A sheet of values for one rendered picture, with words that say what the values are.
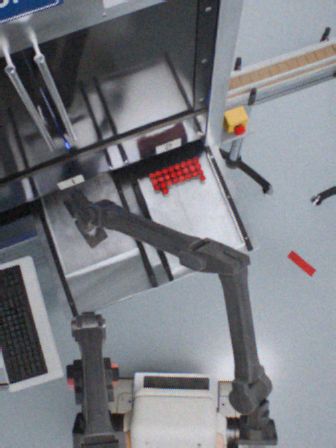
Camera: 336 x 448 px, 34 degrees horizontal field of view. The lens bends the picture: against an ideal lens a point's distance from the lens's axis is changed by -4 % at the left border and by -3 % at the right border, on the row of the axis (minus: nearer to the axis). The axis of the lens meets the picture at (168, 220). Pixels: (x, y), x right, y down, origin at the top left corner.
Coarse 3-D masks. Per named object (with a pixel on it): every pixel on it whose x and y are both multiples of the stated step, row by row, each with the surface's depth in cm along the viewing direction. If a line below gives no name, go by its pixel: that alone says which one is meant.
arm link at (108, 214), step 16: (96, 208) 159; (112, 208) 159; (96, 224) 161; (112, 224) 157; (128, 224) 154; (144, 224) 151; (160, 224) 151; (144, 240) 152; (160, 240) 148; (176, 240) 144; (192, 240) 144; (208, 240) 146; (192, 256) 138
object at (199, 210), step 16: (208, 160) 200; (208, 176) 200; (144, 192) 199; (176, 192) 198; (192, 192) 198; (208, 192) 198; (224, 192) 195; (160, 208) 197; (176, 208) 197; (192, 208) 197; (208, 208) 197; (224, 208) 197; (176, 224) 195; (192, 224) 195; (208, 224) 195; (224, 224) 195; (224, 240) 194; (240, 240) 193; (176, 256) 193
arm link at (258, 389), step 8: (248, 384) 143; (256, 384) 144; (264, 384) 145; (256, 392) 142; (264, 392) 144; (256, 400) 141; (264, 400) 146; (256, 408) 142; (264, 408) 144; (256, 416) 143
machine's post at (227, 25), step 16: (224, 0) 120; (240, 0) 122; (224, 16) 126; (240, 16) 128; (224, 32) 132; (224, 48) 140; (224, 64) 148; (224, 80) 157; (208, 96) 166; (224, 96) 167; (208, 112) 174; (224, 112) 178; (208, 128) 186; (208, 144) 200
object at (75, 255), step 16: (96, 176) 200; (64, 192) 199; (96, 192) 199; (112, 192) 199; (48, 208) 198; (64, 208) 198; (48, 224) 193; (64, 224) 196; (64, 240) 195; (80, 240) 195; (112, 240) 194; (128, 240) 194; (64, 256) 193; (80, 256) 193; (96, 256) 193; (112, 256) 190; (64, 272) 188
